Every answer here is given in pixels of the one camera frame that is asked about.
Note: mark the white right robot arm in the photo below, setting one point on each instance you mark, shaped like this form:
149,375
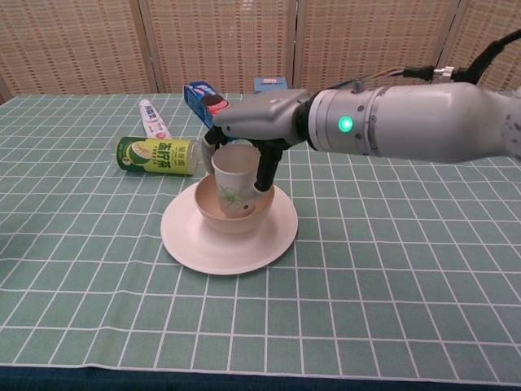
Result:
427,122

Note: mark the white round plate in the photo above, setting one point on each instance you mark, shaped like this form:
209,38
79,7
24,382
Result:
228,256

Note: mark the green grid tablecloth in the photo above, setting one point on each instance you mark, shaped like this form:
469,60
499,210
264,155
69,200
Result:
366,264

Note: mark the green label tea bottle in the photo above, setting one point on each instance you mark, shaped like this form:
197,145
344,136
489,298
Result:
154,156

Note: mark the bamboo folding screen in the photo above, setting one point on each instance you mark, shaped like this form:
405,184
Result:
220,45

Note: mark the white toothpaste tube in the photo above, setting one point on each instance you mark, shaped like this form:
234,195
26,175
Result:
152,120

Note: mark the small light blue box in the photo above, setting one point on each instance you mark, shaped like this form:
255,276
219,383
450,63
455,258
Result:
270,85

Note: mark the beige bowl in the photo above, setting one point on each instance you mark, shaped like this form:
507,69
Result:
232,226

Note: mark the white paper cup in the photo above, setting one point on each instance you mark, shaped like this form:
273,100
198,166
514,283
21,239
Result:
232,179

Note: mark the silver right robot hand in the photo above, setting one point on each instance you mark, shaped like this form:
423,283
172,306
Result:
260,116

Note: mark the blue Oreo cookie box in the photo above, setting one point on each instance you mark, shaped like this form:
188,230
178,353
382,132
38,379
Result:
199,99

